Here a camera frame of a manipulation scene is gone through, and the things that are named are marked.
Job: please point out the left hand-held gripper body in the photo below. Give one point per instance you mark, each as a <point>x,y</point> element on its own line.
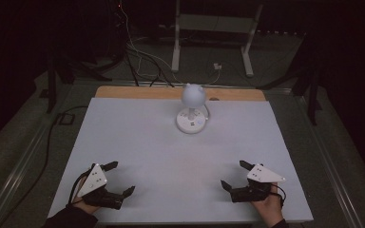
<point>92,182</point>

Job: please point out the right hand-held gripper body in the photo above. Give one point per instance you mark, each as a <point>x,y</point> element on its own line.
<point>261,175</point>

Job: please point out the person's left hand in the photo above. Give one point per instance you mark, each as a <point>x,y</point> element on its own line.
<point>86,206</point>

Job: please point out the person's right hand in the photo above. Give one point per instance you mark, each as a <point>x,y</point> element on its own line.
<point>271,210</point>

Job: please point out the white table cover sheet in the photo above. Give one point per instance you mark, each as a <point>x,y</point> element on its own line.
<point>171,171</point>

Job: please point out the white round-headed desk lamp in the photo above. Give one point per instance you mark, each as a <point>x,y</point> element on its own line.
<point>191,122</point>

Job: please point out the wooden table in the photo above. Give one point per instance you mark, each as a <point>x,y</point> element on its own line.
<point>139,92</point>

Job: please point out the black tripod stand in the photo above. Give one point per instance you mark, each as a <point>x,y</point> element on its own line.
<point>51,91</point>
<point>313,101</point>

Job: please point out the white plug adapter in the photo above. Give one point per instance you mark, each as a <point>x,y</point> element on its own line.
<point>217,66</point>

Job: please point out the white metal stand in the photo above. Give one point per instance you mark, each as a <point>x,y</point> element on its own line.
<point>176,47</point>

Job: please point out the black square floor frame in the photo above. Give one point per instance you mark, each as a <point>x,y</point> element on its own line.
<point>59,119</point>

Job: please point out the metal floor rail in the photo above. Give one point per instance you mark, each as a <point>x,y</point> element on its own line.
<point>329,164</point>
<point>15,174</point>

